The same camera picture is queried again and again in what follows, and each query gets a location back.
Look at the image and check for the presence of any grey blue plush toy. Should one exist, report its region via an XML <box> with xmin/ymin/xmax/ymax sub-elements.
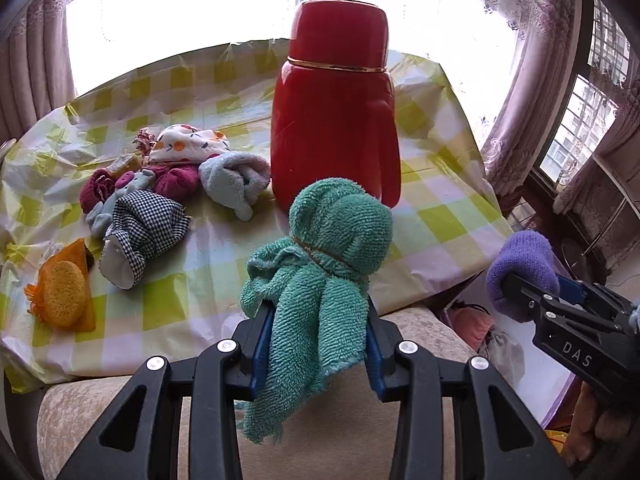
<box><xmin>85</xmin><ymin>169</ymin><xmax>157</xmax><ymax>239</ymax></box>

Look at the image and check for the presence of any orange sponge with cloth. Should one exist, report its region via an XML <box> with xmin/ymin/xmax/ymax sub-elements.
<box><xmin>25</xmin><ymin>237</ymin><xmax>97</xmax><ymax>332</ymax></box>

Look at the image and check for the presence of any magenta knitted sock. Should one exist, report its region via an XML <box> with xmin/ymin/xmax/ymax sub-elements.
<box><xmin>152</xmin><ymin>162</ymin><xmax>201</xmax><ymax>198</ymax></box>
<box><xmin>80</xmin><ymin>167</ymin><xmax>118</xmax><ymax>213</ymax></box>

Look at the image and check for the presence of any mauve embroidered curtain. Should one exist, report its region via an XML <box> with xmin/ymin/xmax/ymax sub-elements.
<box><xmin>480</xmin><ymin>0</ymin><xmax>596</xmax><ymax>196</ymax></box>

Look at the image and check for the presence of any light blue fuzzy sock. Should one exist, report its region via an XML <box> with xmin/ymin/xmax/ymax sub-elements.
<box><xmin>198</xmin><ymin>151</ymin><xmax>272</xmax><ymax>222</ymax></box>

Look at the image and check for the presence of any black white gingham cloth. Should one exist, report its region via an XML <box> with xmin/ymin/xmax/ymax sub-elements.
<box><xmin>98</xmin><ymin>191</ymin><xmax>193</xmax><ymax>291</ymax></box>

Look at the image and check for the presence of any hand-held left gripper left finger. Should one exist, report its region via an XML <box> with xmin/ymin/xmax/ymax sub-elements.
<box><xmin>55</xmin><ymin>305</ymin><xmax>276</xmax><ymax>480</ymax></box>

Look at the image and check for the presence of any person's right hand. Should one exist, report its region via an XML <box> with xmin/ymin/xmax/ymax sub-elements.
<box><xmin>567</xmin><ymin>385</ymin><xmax>640</xmax><ymax>467</ymax></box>

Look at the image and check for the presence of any teal terry towel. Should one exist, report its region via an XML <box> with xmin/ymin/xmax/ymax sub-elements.
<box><xmin>239</xmin><ymin>177</ymin><xmax>394</xmax><ymax>445</ymax></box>

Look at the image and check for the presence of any red white patterned cloth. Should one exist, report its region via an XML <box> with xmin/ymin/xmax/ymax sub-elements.
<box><xmin>134</xmin><ymin>127</ymin><xmax>158</xmax><ymax>161</ymax></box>

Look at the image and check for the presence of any purple knitted sock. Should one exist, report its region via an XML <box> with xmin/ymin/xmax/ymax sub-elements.
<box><xmin>486</xmin><ymin>230</ymin><xmax>561</xmax><ymax>323</ymax></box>

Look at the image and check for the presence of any pink cloth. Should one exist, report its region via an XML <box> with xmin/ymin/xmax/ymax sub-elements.
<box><xmin>447</xmin><ymin>306</ymin><xmax>493</xmax><ymax>351</ymax></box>

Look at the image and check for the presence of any gridded window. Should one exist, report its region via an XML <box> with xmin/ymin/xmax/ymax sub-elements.
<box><xmin>540</xmin><ymin>0</ymin><xmax>632</xmax><ymax>181</ymax></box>

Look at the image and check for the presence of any grey cloth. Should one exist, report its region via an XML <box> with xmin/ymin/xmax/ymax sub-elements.
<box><xmin>482</xmin><ymin>330</ymin><xmax>526</xmax><ymax>386</ymax></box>

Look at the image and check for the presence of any red thermos flask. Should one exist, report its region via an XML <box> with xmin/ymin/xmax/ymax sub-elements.
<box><xmin>270</xmin><ymin>0</ymin><xmax>402</xmax><ymax>211</ymax></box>

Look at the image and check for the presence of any oval yellow sponge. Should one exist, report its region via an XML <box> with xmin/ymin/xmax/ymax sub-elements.
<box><xmin>42</xmin><ymin>261</ymin><xmax>87</xmax><ymax>323</ymax></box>

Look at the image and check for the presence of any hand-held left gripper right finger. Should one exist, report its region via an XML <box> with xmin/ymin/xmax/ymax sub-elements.
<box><xmin>362</xmin><ymin>300</ymin><xmax>573</xmax><ymax>480</ymax></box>

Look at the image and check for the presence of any white fruit print cloth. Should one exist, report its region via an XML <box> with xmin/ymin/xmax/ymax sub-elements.
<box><xmin>149</xmin><ymin>124</ymin><xmax>232</xmax><ymax>165</ymax></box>

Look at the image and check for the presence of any yellow block sponge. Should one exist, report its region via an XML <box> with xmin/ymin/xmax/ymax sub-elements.
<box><xmin>107</xmin><ymin>154</ymin><xmax>143</xmax><ymax>178</ymax></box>

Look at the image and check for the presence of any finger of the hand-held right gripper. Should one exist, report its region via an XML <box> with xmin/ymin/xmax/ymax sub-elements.
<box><xmin>557</xmin><ymin>274</ymin><xmax>596</xmax><ymax>306</ymax></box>
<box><xmin>501</xmin><ymin>272</ymin><xmax>566</xmax><ymax>323</ymax></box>

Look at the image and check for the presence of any yellow checkered plastic tablecloth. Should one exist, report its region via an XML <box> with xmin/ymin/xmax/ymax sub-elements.
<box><xmin>0</xmin><ymin>40</ymin><xmax>516</xmax><ymax>393</ymax></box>

